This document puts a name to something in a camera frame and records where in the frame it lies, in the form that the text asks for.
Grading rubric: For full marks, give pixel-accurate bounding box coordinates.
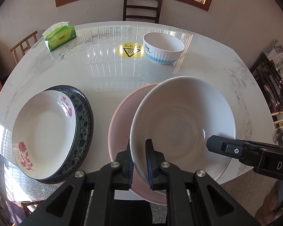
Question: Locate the white pink rose plate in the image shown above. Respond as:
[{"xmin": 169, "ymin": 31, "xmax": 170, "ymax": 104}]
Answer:
[{"xmin": 12, "ymin": 90, "xmax": 78, "ymax": 180}]

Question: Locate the white Rabbit bowl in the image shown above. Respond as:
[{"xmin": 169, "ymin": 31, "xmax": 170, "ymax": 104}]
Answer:
[{"xmin": 130, "ymin": 76, "xmax": 236, "ymax": 183}]

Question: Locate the large pink bowl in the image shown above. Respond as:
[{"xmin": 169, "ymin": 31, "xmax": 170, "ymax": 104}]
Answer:
[{"xmin": 108, "ymin": 83, "xmax": 167, "ymax": 206}]

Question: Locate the blue floral plate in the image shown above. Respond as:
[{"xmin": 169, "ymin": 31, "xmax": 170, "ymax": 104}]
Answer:
[{"xmin": 39, "ymin": 85, "xmax": 94, "ymax": 184}]

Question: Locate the white blue striped bowl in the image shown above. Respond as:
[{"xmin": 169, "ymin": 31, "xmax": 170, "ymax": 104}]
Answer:
[{"xmin": 143, "ymin": 32, "xmax": 185, "ymax": 64}]

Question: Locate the person right hand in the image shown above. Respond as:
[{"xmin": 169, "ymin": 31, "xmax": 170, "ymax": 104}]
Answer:
[{"xmin": 255, "ymin": 182, "xmax": 283, "ymax": 225}]

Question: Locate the rattan chair purple cushion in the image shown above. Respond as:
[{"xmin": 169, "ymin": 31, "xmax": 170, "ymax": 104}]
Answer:
[{"xmin": 4, "ymin": 199, "xmax": 45, "ymax": 226}]

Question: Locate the dark wood shelf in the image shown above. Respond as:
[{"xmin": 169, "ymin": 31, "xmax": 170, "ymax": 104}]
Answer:
[{"xmin": 250, "ymin": 53, "xmax": 283, "ymax": 113}]

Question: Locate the yellow warning sticker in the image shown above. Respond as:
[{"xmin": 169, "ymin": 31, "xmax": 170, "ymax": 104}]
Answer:
[{"xmin": 115, "ymin": 42, "xmax": 145, "ymax": 59}]

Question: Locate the light wooden chair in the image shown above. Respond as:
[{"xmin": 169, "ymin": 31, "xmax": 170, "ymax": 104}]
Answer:
[{"xmin": 10, "ymin": 31, "xmax": 38, "ymax": 64}]

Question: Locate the green tissue pack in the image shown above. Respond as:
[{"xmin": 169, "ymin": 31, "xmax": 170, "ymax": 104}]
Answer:
[{"xmin": 42, "ymin": 22, "xmax": 77, "ymax": 52}]

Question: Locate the dark wooden chair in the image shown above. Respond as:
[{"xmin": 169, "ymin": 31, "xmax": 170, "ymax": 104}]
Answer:
[{"xmin": 123, "ymin": 0, "xmax": 162, "ymax": 24}]

